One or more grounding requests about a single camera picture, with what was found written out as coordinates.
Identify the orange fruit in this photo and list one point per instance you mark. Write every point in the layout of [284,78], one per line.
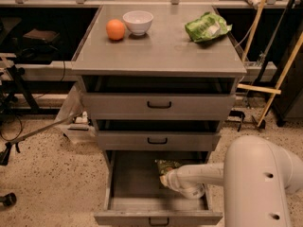
[115,30]

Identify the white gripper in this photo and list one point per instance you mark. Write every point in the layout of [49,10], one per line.
[172,179]

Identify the grey bottom drawer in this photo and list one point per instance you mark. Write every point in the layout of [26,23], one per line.
[135,196]

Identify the grey tripod leg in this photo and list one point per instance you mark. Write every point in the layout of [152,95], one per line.
[4,155]

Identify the grey middle drawer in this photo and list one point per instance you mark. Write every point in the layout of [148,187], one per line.
[179,135]

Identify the green jalapeno chip bag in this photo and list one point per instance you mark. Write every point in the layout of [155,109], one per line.
[164,166]

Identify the light green chip bag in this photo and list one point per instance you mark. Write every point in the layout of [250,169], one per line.
[208,27]

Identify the grey metal drawer cabinet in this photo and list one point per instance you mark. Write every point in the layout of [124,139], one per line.
[164,51]

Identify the white ceramic bowl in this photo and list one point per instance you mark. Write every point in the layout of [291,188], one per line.
[138,22]

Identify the white power strip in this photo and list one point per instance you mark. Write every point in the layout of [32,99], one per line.
[82,119]

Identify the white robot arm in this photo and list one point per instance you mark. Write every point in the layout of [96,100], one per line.
[256,176]

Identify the black office chair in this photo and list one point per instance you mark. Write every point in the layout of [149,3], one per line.
[7,25]

